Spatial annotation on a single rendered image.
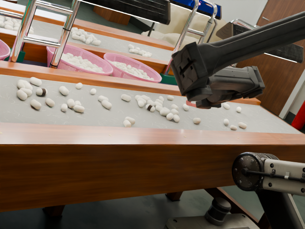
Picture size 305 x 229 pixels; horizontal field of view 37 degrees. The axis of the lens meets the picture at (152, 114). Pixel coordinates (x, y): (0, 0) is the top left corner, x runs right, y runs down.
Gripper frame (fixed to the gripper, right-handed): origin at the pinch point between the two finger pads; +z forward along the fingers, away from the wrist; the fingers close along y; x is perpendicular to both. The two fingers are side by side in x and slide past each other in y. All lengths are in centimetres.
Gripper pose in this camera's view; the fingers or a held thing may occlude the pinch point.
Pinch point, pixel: (188, 102)
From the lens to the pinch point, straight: 149.4
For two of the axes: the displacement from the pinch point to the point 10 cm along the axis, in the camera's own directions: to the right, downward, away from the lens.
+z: -7.1, 1.9, 6.8
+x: 1.0, 9.8, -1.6
